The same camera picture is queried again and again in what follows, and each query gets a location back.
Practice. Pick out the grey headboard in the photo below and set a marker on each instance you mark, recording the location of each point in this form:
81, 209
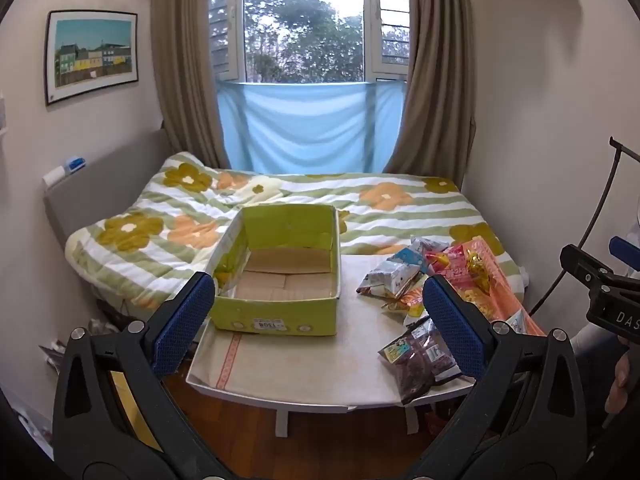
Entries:
100, 180

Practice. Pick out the black curved stand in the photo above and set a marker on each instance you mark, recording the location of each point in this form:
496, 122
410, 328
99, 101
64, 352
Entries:
607, 185

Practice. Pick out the clear waffle packet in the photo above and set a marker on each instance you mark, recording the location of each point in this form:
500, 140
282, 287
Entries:
475, 301

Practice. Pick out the white printed snack packet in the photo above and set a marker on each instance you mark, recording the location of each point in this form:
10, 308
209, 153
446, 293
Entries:
515, 321

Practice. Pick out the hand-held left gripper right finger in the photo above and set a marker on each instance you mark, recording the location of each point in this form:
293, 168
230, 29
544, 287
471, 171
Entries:
452, 330

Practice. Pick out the white table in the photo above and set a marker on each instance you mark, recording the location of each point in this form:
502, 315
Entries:
310, 360

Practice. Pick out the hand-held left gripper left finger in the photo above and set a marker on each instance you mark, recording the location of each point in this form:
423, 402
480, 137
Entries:
185, 325

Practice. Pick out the grey white snack packet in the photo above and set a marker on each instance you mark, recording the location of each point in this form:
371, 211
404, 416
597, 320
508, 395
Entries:
392, 280

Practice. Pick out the orange cake packet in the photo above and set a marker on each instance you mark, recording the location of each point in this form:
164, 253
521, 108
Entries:
410, 301

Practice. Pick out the person's right hand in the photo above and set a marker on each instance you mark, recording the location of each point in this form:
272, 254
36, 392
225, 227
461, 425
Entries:
620, 382

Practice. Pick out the blue white snack packet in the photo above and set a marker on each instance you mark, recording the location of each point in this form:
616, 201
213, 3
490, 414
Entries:
430, 249

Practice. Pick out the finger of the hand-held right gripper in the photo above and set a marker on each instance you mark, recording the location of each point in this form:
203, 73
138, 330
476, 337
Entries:
622, 251
580, 262

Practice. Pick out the gold snack packet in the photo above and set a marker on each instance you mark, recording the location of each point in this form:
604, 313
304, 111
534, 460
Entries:
475, 260

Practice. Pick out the dark chocolate bread packet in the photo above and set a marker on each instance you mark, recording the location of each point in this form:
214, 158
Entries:
420, 360

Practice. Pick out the green cardboard box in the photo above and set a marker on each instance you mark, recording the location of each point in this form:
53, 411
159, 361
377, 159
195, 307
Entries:
280, 315

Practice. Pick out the light blue cloth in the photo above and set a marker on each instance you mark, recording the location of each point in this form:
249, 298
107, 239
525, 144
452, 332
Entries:
305, 125

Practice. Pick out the floral striped blanket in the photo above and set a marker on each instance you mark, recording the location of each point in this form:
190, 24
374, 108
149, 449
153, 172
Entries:
150, 210

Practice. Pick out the white blue bottle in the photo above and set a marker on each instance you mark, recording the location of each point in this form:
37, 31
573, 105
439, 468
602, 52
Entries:
65, 170

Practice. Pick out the pink snack packet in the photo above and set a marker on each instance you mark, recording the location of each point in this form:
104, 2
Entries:
452, 267

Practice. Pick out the brown curtain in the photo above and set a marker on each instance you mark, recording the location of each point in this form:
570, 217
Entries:
440, 85
185, 60

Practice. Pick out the window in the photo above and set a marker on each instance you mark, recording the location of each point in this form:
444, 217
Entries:
300, 20

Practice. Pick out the framed wall picture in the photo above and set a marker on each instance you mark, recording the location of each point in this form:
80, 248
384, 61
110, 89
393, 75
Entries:
90, 55

